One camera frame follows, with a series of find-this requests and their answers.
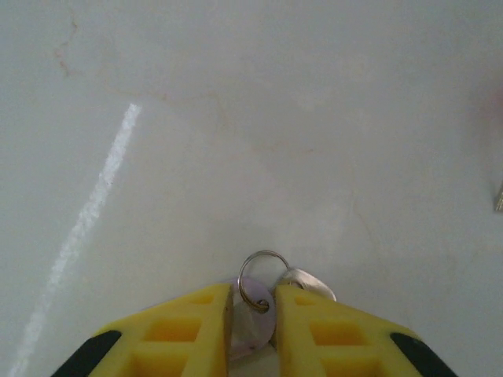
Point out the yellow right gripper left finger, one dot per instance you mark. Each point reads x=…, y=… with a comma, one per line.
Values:
x=177, y=337

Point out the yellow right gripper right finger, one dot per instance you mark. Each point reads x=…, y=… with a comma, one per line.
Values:
x=334, y=337

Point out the silver metal key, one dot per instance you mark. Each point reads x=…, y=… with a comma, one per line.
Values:
x=499, y=200
x=314, y=284

